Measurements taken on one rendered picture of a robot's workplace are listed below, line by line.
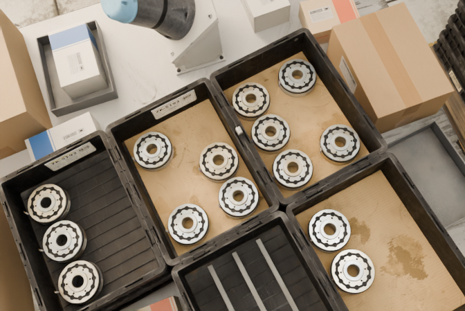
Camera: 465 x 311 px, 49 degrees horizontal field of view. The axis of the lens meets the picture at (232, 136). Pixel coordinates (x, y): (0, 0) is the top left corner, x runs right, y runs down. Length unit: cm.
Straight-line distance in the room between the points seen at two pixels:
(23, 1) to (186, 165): 173
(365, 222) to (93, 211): 70
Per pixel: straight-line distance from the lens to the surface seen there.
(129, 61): 166
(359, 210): 133
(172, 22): 145
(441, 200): 152
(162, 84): 160
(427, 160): 154
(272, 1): 161
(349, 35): 148
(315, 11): 161
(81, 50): 162
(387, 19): 152
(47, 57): 176
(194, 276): 130
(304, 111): 139
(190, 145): 137
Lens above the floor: 211
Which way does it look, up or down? 70 degrees down
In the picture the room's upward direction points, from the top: 11 degrees counter-clockwise
